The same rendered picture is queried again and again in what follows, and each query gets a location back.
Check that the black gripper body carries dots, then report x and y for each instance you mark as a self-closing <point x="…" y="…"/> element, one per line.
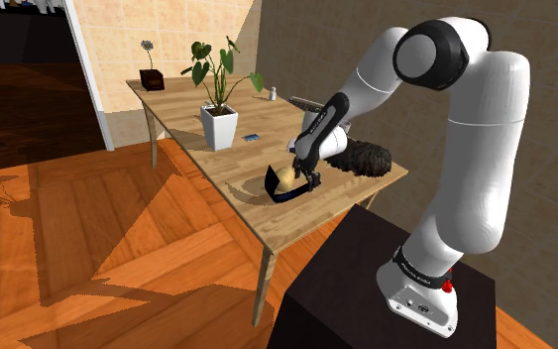
<point x="307" y="173"/>

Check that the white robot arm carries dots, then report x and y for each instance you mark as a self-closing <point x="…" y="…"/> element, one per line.
<point x="481" y="159"/>

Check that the pale yellow round fruit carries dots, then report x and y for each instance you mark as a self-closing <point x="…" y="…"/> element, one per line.
<point x="286" y="179"/>

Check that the black bowl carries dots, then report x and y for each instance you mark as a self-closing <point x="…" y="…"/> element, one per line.
<point x="272" y="186"/>

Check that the black furry object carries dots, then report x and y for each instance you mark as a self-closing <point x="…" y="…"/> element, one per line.
<point x="363" y="157"/>

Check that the small blue card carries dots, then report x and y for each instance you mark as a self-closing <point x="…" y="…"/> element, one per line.
<point x="250" y="137"/>

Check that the wooden table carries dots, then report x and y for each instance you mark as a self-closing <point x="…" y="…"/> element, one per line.
<point x="240" y="164"/>

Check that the grey remote control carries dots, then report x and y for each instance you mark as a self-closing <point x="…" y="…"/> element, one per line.
<point x="305" y="102"/>

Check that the small white bottle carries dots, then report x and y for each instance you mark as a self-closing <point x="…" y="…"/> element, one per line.
<point x="272" y="94"/>

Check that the green plant in white pot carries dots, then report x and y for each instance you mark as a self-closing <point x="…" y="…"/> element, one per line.
<point x="219" y="126"/>

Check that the dark robot stand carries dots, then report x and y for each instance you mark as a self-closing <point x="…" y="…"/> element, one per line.
<point x="336" y="290"/>

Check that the flower in dark brown pot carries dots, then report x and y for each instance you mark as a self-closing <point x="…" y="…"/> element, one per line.
<point x="152" y="80"/>

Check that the dark cabinet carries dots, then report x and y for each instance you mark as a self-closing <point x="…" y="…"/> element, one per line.
<point x="22" y="38"/>

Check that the white door frame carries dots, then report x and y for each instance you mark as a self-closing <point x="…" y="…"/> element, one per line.
<point x="92" y="82"/>

